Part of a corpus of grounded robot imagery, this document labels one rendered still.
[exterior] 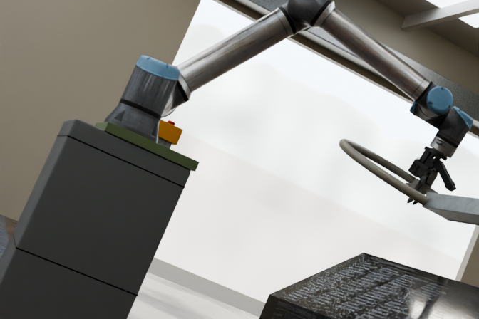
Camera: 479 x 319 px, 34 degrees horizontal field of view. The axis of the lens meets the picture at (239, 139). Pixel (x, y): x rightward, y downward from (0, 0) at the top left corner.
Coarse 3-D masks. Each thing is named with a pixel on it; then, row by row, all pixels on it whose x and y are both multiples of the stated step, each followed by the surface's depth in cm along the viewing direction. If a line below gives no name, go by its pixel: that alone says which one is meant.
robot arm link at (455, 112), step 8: (456, 112) 279; (448, 120) 278; (456, 120) 278; (464, 120) 277; (472, 120) 279; (440, 128) 281; (448, 128) 279; (456, 128) 278; (464, 128) 278; (440, 136) 280; (448, 136) 279; (456, 136) 278; (464, 136) 280; (456, 144) 280
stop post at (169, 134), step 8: (160, 120) 366; (160, 128) 366; (168, 128) 366; (176, 128) 367; (160, 136) 366; (168, 136) 366; (176, 136) 367; (160, 144) 367; (168, 144) 368; (176, 144) 367
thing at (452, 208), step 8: (432, 200) 240; (440, 200) 238; (448, 200) 235; (456, 200) 232; (464, 200) 230; (472, 200) 227; (432, 208) 239; (440, 208) 236; (448, 208) 233; (456, 208) 231; (464, 208) 228; (472, 208) 226; (448, 216) 243; (456, 216) 238; (464, 216) 234; (472, 216) 229
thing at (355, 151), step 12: (348, 144) 258; (360, 156) 249; (372, 156) 285; (372, 168) 245; (396, 168) 287; (384, 180) 243; (396, 180) 242; (408, 180) 286; (408, 192) 241; (432, 192) 281
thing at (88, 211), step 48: (96, 144) 241; (48, 192) 236; (96, 192) 241; (144, 192) 245; (48, 240) 237; (96, 240) 241; (144, 240) 245; (0, 288) 232; (48, 288) 237; (96, 288) 241
